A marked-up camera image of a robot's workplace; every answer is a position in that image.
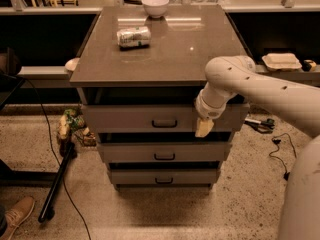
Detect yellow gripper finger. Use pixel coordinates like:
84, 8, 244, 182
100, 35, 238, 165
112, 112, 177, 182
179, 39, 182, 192
195, 118, 214, 138

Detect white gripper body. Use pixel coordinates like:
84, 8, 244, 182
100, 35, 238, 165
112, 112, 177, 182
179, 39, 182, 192
195, 91, 226, 120

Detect grey top drawer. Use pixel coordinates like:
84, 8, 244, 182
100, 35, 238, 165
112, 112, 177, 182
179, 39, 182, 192
81, 103, 251, 134

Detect grey drawer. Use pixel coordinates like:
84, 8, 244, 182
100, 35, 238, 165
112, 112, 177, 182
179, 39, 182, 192
108, 169, 220, 185
81, 103, 251, 134
97, 142, 231, 163

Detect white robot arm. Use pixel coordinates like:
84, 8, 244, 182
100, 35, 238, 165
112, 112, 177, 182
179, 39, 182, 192
195, 56, 320, 240

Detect grey drawer cabinet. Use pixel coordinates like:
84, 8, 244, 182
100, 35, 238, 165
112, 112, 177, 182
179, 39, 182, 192
70, 5, 249, 187

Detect grey middle drawer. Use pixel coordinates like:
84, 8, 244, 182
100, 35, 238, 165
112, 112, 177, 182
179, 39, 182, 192
97, 142, 231, 163

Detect grey bottom drawer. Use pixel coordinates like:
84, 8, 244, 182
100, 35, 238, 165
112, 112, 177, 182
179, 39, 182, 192
108, 169, 220, 185

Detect black scissors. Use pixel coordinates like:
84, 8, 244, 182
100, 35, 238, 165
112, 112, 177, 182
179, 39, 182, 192
245, 118, 275, 134

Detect white takeout container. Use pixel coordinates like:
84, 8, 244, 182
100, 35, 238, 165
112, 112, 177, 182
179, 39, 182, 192
262, 53, 302, 71

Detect crushed silver green can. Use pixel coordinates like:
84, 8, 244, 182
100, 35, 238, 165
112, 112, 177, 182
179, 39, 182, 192
117, 26, 151, 48

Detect yellow tape measure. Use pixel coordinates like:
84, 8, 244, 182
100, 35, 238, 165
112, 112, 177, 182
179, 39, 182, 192
302, 60, 317, 72

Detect white bowl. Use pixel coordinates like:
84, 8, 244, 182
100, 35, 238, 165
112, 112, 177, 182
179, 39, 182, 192
141, 0, 169, 18

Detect green snack bag pile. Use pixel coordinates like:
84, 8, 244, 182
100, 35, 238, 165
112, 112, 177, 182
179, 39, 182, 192
57, 109, 96, 155

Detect black table leg bar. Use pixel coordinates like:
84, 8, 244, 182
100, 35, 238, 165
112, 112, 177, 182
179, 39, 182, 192
38, 142, 75, 223

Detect white plate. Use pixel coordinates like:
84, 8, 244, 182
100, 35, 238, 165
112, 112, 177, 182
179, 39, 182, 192
65, 58, 79, 72

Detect tan leather shoe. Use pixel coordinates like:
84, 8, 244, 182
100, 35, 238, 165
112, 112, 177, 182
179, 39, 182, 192
0, 196, 35, 240

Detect black power adapter cable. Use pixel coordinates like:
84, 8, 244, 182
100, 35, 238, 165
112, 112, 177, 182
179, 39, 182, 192
268, 132, 298, 182

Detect black floor cable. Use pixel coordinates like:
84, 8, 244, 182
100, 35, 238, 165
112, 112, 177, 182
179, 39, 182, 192
19, 77, 93, 240

